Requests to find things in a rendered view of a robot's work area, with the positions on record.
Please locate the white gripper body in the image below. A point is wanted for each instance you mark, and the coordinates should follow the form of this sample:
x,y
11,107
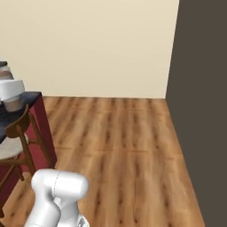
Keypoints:
x,y
11,89

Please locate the red counter with dark top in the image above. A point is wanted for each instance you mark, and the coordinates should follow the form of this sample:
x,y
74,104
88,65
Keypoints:
x,y
44,130

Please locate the beige cup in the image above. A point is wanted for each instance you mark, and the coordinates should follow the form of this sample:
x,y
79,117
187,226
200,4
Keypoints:
x,y
12,105

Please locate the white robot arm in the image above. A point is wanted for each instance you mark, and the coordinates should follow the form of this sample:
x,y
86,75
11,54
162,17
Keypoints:
x,y
59,189

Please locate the wooden chair with white seat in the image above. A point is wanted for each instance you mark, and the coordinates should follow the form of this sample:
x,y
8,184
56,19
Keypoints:
x,y
17,127

